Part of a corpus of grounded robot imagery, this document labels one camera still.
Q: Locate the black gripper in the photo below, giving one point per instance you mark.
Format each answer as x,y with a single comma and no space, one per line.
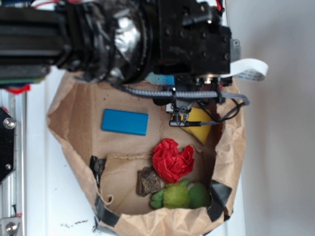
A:
192,40

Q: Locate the light blue terry cloth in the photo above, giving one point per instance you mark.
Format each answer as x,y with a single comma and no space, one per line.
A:
160,80

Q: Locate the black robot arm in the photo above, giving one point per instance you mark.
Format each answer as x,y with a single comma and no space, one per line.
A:
115,41

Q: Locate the yellow sponge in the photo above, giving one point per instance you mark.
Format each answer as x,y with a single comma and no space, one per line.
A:
199,132

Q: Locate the blue rectangular block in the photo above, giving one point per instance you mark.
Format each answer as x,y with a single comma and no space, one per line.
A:
125,122

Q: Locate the red crumpled paper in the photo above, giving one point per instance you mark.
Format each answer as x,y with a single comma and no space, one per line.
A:
170,163

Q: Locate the brown paper bag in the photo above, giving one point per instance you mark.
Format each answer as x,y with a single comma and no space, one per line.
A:
106,164

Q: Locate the brown rock chunk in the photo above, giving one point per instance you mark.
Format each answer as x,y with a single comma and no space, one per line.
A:
147,182

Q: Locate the green plush toy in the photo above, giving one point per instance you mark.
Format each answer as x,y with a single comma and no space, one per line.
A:
185,194

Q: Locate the black metal bracket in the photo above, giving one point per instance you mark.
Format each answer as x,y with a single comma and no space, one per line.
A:
7,144

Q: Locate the aluminium frame rail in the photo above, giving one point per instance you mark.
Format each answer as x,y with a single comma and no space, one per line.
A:
12,190

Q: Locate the silver corner bracket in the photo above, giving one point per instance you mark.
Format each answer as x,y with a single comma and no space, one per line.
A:
9,226

